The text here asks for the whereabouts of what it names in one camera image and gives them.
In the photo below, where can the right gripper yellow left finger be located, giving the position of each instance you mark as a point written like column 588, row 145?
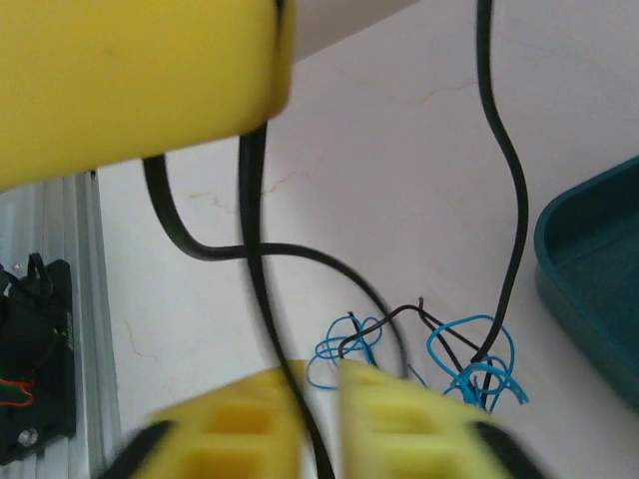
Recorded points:
column 239, row 399

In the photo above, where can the teal plastic bin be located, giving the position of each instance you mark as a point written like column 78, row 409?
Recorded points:
column 589, row 239

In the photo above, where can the black controller box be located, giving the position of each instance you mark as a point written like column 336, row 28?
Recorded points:
column 45, row 349

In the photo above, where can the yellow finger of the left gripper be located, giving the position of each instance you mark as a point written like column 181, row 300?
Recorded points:
column 286, row 60
column 125, row 75

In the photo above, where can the aluminium frame rail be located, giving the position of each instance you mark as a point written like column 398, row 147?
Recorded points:
column 92, row 299

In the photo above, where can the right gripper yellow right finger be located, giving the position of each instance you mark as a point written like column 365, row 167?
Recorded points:
column 379, row 429

